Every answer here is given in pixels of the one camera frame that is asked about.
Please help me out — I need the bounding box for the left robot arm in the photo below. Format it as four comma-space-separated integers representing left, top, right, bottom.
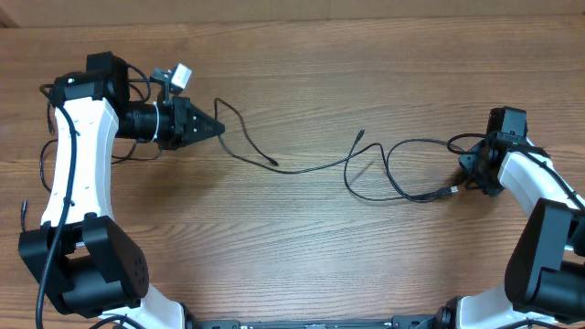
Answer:
18, 52, 225, 328

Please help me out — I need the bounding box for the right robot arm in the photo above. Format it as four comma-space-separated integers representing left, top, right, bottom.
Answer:
435, 107, 584, 328

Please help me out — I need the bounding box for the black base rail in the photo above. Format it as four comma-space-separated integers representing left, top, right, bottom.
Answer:
196, 314, 435, 329

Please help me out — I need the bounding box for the separated black cable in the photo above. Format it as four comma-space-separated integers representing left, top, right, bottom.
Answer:
213, 97, 367, 175
19, 84, 164, 233

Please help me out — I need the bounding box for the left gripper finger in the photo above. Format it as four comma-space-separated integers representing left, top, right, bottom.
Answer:
189, 104, 226, 135
185, 127, 225, 146

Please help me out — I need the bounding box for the black USB cable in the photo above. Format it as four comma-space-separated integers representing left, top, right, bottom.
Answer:
342, 133, 488, 204

